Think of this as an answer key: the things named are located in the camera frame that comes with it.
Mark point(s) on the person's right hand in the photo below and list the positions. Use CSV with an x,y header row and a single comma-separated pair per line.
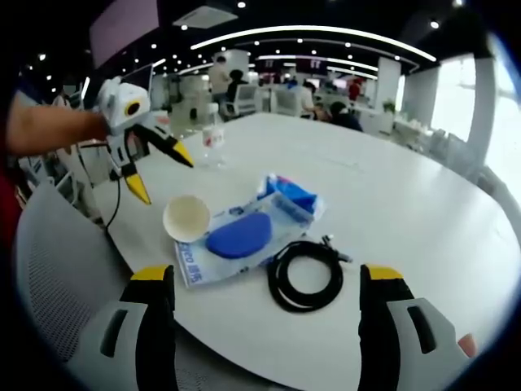
x,y
467,345

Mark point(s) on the green potted plant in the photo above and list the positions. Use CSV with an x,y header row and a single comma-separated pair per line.
x,y
388,106

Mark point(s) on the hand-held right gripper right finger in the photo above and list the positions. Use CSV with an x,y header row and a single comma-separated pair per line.
x,y
407,326

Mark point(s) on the curved ceiling light strip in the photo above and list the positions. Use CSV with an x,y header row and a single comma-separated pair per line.
x,y
325,32

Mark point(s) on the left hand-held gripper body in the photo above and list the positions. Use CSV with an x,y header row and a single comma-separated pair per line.
x,y
122,106

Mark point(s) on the white tabletop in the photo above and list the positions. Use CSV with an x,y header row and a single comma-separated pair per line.
x,y
386,195

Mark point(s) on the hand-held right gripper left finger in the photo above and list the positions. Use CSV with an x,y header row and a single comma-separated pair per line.
x,y
122,326

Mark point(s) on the grey mesh office chair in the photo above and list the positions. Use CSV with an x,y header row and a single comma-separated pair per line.
x,y
61,264

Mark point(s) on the white office chair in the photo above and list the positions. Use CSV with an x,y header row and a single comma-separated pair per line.
x,y
244,99

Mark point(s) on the clear pouch with blue oval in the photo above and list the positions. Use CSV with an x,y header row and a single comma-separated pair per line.
x,y
240,240

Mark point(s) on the clear plastic bottle red label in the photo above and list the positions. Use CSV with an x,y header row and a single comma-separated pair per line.
x,y
213,144

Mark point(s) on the white paper cup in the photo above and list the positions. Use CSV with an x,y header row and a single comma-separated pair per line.
x,y
186,218

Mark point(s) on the blue and pink packet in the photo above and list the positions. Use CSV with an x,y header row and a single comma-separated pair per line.
x,y
295,195

